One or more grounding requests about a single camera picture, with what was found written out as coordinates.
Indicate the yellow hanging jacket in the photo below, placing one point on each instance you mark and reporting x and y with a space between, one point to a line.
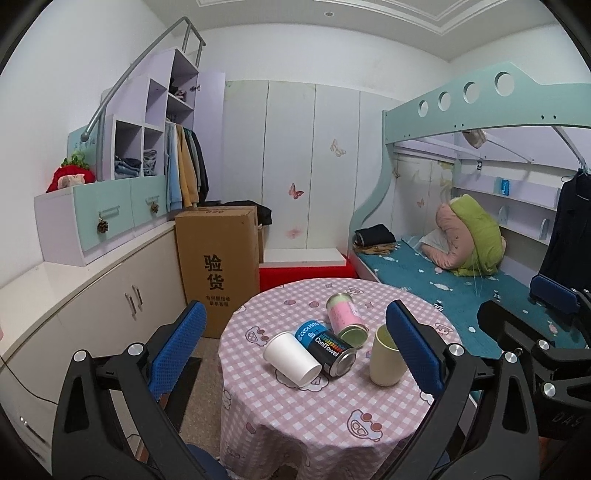
187 170

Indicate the dark blue chair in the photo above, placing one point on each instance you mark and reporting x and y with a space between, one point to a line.
205 464

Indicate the cream plastic cup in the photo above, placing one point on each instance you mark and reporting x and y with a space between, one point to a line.
385 367

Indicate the teal printed bed sheet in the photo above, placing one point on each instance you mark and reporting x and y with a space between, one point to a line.
434 286

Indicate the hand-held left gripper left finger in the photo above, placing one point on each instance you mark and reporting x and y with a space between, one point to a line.
178 350

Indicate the white paper cup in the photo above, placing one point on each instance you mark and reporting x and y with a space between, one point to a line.
288 356

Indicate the grey metal handrail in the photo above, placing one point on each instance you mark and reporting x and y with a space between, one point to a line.
124 76

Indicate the low white cabinet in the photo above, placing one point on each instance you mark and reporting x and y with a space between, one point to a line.
69 300

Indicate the pink butterfly sticker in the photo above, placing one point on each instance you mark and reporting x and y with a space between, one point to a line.
295 190

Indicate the white butterfly sticker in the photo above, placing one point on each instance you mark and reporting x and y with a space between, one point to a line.
338 147

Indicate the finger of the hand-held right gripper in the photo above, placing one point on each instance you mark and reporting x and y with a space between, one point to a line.
512 323
554 290

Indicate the small blue box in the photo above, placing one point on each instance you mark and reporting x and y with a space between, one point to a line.
505 186

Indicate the blue and black can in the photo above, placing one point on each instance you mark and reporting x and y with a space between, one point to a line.
330 350

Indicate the purple stair shelf cabinet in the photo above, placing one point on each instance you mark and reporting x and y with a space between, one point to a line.
124 207

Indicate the black bag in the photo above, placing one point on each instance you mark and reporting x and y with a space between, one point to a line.
263 213

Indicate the strawberry plush toy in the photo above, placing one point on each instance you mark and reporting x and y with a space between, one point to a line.
69 175

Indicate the green and pink pillow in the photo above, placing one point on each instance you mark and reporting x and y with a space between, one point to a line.
475 230

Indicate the pink flower sticker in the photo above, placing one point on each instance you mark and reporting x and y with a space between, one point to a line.
294 232

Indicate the folded dark clothes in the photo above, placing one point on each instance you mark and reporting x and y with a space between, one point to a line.
374 235

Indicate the tall cardboard box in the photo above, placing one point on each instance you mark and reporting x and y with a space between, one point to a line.
217 258

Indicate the white wall shelf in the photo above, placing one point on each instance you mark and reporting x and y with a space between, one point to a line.
521 203

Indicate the pink checked tablecloth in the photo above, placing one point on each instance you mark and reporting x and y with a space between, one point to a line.
286 415

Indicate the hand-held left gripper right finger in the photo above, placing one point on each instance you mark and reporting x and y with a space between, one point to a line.
413 350

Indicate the white board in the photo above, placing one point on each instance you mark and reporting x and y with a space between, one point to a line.
300 256

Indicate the white wardrobe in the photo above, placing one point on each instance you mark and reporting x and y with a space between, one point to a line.
286 138

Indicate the dark hanging garment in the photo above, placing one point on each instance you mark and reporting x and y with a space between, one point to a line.
565 221

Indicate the red storage box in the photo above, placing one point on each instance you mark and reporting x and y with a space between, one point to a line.
300 278

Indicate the teal bunk bed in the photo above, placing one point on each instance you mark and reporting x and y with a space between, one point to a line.
415 120

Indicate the pink and green can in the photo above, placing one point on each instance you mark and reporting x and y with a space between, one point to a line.
344 316

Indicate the light blue hanging jacket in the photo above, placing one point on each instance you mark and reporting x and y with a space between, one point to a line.
172 170

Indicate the dark hanging jacket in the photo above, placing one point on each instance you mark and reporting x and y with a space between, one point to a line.
202 161

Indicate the folded jeans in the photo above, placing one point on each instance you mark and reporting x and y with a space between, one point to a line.
127 167
150 162

